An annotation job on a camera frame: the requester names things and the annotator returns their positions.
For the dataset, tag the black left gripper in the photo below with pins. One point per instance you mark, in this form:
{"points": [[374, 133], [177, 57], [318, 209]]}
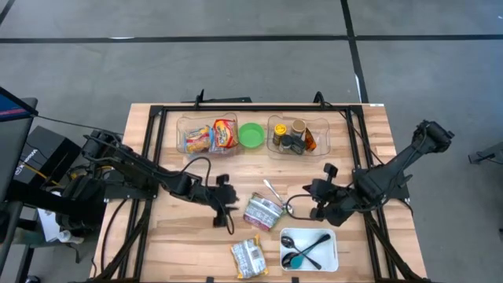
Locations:
{"points": [[208, 196]]}

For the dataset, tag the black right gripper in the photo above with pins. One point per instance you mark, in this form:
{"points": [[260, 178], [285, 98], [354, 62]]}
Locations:
{"points": [[334, 196]]}

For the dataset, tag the black plastic spoon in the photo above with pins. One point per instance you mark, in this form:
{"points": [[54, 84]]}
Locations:
{"points": [[326, 237]]}

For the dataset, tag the slim bright steel spoon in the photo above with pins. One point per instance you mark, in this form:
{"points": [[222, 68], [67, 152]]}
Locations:
{"points": [[275, 192]]}

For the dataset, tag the yellow white ramen packet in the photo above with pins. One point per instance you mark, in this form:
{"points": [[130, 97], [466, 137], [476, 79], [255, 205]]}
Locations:
{"points": [[247, 257]]}

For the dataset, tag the black-lid spice jar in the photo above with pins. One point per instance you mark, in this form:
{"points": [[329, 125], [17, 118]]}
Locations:
{"points": [[285, 140]]}

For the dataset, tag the blue yellow ramen packet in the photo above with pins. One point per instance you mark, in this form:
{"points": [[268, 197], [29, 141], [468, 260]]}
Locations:
{"points": [[196, 139]]}

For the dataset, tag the orange red ramen packet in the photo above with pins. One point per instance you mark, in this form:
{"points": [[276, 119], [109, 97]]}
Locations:
{"points": [[227, 131]]}

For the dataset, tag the tan-lid spice jar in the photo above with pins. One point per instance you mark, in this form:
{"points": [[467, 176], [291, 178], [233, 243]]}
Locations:
{"points": [[298, 126]]}

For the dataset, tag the teal plastic spoon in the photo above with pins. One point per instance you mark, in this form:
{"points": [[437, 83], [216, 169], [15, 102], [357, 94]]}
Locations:
{"points": [[298, 262]]}

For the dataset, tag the yellow-lid spice jar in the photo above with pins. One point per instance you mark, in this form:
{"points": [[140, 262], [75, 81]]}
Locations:
{"points": [[280, 129]]}

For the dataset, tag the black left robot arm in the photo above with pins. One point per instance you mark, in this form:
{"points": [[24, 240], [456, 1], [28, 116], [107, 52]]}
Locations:
{"points": [[133, 169]]}

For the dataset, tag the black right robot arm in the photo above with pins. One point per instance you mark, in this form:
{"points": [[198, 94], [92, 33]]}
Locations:
{"points": [[393, 173]]}

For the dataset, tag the black square jar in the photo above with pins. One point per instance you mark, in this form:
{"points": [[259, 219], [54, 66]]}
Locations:
{"points": [[298, 144]]}

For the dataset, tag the clear plastic bin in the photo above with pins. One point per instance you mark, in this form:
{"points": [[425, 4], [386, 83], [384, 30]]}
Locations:
{"points": [[181, 122], [320, 137]]}

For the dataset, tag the white plastic tray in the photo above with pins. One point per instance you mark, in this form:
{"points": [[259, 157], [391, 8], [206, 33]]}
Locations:
{"points": [[326, 255]]}

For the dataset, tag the green plastic bowl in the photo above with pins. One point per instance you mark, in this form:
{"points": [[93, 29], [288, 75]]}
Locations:
{"points": [[251, 135]]}

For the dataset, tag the black flat bar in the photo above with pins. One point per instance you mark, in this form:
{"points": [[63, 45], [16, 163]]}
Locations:
{"points": [[228, 100]]}

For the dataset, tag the black bag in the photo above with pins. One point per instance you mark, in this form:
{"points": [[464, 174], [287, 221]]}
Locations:
{"points": [[82, 200]]}

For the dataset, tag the black stand foot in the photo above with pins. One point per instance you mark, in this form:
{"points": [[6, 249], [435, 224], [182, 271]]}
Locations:
{"points": [[485, 155]]}

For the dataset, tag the white paper bag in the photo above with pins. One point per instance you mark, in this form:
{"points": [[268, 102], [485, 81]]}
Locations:
{"points": [[49, 228]]}

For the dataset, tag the black box white logo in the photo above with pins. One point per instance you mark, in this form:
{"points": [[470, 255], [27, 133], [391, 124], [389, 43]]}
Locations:
{"points": [[51, 153]]}

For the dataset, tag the black flat monitor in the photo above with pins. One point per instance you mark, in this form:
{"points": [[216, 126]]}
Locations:
{"points": [[13, 137]]}

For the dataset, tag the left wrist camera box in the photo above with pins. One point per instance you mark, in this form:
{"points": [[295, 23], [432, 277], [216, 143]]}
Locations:
{"points": [[206, 190]]}

